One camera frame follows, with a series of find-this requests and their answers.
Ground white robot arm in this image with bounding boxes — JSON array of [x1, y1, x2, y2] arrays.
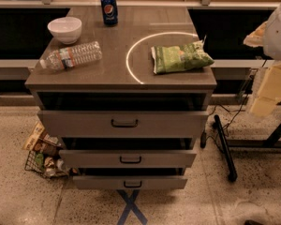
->
[[244, 4, 281, 118]]

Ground black cable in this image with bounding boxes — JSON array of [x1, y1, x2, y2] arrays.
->
[[207, 68, 257, 143]]

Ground blue tape cross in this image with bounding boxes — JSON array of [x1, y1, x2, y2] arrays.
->
[[117, 189, 148, 225]]

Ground top grey drawer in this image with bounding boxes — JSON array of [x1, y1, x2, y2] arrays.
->
[[38, 111, 208, 138]]

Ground grey drawer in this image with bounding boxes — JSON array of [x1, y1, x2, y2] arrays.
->
[[59, 150, 196, 169], [73, 175, 186, 189], [38, 111, 208, 138]]

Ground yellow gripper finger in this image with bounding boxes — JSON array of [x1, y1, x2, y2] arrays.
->
[[244, 22, 267, 48], [248, 62, 281, 118]]

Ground bottom grey drawer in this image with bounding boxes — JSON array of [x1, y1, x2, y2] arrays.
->
[[73, 175, 186, 189]]

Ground white bowl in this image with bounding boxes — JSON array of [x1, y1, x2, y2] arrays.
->
[[47, 17, 82, 44]]

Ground blue pepsi can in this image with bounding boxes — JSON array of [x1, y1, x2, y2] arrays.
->
[[100, 0, 118, 26]]

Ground grey drawer cabinet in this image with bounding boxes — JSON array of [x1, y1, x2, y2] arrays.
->
[[25, 7, 216, 181]]

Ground black table leg frame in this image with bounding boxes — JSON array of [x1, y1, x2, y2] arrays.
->
[[212, 114, 281, 183]]

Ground wire basket with snacks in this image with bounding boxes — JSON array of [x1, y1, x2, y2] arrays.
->
[[22, 122, 71, 178]]

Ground clear plastic water bottle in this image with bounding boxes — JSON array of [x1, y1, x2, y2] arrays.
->
[[40, 41, 102, 70]]

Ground middle grey drawer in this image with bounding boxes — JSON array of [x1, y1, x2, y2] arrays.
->
[[59, 150, 196, 169]]

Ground green jalapeno chip bag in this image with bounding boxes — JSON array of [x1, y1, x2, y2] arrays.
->
[[151, 40, 214, 75]]

